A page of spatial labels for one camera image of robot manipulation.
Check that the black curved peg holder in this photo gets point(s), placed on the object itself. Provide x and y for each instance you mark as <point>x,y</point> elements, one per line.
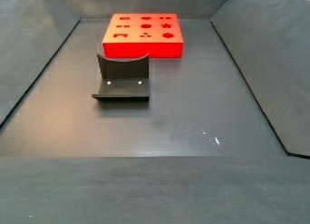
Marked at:
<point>125,79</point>

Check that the red shape-sorting block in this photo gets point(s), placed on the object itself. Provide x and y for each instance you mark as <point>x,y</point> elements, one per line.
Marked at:
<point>140,34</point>

